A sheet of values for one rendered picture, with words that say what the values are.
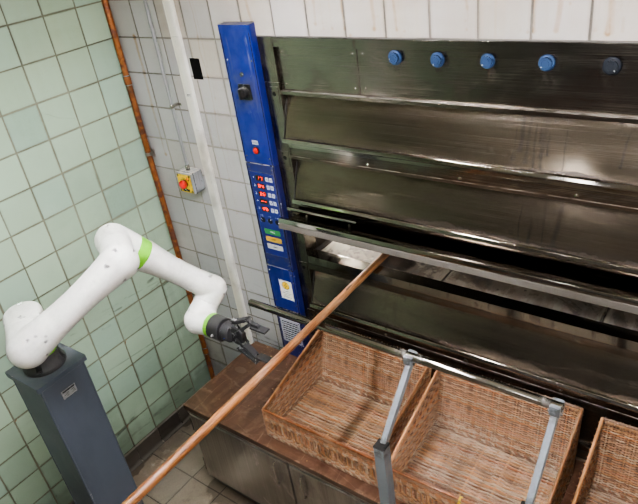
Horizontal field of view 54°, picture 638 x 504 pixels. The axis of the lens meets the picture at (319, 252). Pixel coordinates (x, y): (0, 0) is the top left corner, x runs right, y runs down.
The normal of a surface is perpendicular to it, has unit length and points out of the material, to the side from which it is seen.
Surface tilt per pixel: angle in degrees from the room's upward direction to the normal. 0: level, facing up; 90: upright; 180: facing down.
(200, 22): 90
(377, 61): 90
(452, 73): 90
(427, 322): 70
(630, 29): 90
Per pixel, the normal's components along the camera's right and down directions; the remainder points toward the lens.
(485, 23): -0.58, 0.47
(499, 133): -0.59, 0.15
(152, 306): 0.80, 0.21
